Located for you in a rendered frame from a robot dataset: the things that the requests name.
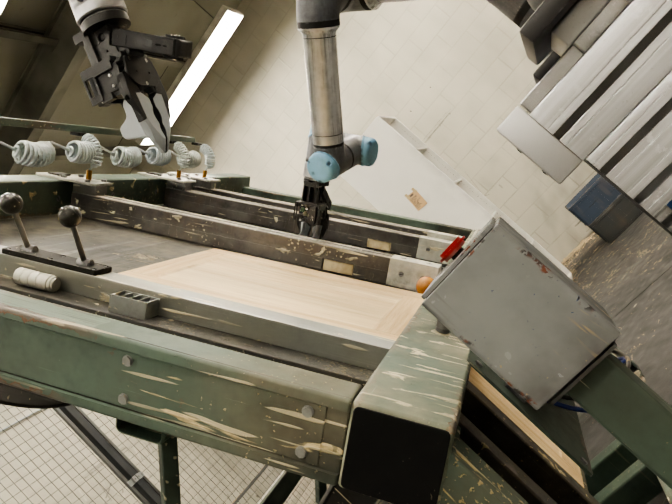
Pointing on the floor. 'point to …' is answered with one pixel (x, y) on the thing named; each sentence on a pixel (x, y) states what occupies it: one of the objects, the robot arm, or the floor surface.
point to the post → (629, 413)
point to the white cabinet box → (423, 184)
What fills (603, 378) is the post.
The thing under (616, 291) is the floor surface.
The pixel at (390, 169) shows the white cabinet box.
